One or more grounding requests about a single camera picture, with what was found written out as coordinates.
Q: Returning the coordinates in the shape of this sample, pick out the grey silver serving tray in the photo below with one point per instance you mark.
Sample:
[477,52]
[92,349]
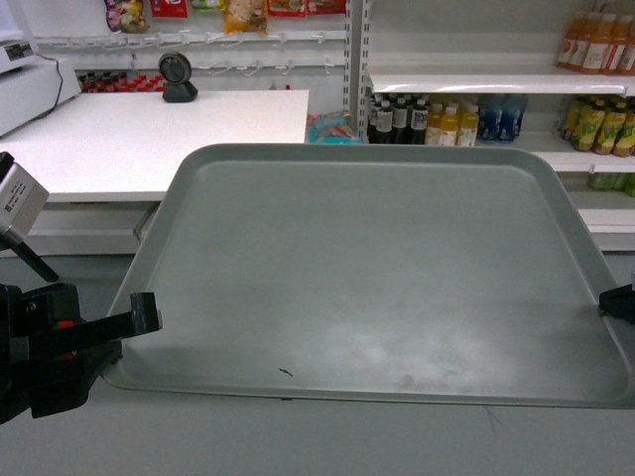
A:
[375,273]

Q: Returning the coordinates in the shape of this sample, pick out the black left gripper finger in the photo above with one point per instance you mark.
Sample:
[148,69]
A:
[142,318]

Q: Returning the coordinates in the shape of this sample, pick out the black barcode scanner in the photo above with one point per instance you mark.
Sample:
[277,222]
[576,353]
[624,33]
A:
[176,70]

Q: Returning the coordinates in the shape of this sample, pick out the red cap cola bottles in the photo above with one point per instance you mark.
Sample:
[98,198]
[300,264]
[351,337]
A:
[119,81]

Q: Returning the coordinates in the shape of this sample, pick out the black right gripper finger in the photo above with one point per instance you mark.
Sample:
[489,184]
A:
[618,303]

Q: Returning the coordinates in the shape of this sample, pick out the yellow hanging snack bag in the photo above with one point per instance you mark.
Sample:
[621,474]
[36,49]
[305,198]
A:
[240,16]

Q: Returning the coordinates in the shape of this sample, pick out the white peg hook rail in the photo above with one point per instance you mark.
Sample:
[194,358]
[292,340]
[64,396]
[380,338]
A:
[218,53]

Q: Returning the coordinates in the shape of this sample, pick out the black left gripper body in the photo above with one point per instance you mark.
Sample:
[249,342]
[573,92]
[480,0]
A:
[50,355]

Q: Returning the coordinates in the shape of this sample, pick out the red hanging packet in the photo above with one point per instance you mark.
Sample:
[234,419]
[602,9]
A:
[169,9]

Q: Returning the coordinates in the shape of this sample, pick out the purple hanging snack bag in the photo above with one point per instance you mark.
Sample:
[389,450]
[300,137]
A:
[125,16]

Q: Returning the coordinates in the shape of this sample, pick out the white cash register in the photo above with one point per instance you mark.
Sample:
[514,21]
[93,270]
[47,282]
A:
[31,85]

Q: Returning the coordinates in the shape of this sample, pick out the teal snack package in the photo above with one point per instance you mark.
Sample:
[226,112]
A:
[330,128]

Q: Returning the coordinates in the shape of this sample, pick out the white slotted shelf upright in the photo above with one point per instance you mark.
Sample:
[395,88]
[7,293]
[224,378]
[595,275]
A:
[356,50]

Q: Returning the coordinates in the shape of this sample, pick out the white checkout counter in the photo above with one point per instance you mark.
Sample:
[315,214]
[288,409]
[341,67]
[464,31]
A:
[102,147]

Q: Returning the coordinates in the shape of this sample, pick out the white middle store shelf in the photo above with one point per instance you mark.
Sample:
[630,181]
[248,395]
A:
[481,79]

